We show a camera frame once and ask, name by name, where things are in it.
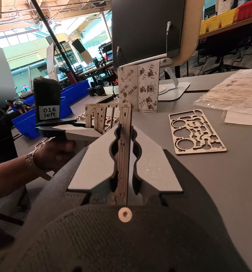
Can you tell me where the instruction booklet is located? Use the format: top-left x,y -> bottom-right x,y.
117,59 -> 160,112

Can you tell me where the person's left hand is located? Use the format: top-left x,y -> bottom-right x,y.
33,139 -> 76,171

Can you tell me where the grey desk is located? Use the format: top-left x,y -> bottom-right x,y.
11,68 -> 252,272

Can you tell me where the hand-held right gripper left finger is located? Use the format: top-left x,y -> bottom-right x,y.
68,125 -> 120,193

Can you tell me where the dark red cylinder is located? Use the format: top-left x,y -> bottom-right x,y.
66,71 -> 78,85

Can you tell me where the clear plastic sleeve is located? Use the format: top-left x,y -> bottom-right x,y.
191,69 -> 252,128

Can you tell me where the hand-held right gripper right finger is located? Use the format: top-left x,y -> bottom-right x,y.
131,125 -> 184,195

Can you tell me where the black slanted pole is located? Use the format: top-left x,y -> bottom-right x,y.
31,0 -> 75,79

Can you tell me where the person's left forearm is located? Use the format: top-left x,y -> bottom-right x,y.
0,155 -> 35,205

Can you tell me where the wooden parts sheet with gears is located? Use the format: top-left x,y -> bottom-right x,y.
84,103 -> 133,205

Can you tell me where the dark computer monitor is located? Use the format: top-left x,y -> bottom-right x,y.
111,0 -> 186,68

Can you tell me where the blue plastic bin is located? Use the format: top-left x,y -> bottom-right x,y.
11,97 -> 73,139
60,80 -> 90,101

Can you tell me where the yellow plastic bin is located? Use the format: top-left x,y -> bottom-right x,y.
221,8 -> 238,27
199,18 -> 222,35

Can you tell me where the beige desk divider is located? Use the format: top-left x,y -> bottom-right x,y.
171,0 -> 205,67

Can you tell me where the black flat device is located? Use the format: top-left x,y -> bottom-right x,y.
96,94 -> 114,103

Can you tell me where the white monitor stand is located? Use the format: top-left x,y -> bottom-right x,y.
158,67 -> 190,101

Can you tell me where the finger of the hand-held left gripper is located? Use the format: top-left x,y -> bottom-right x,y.
52,124 -> 86,130
65,128 -> 102,141

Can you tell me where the red plastic bin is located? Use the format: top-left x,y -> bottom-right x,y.
234,0 -> 252,22

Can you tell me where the silver wristwatch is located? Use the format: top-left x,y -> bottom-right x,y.
25,150 -> 42,171

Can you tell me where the wooden display board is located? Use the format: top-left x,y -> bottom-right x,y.
46,42 -> 59,81

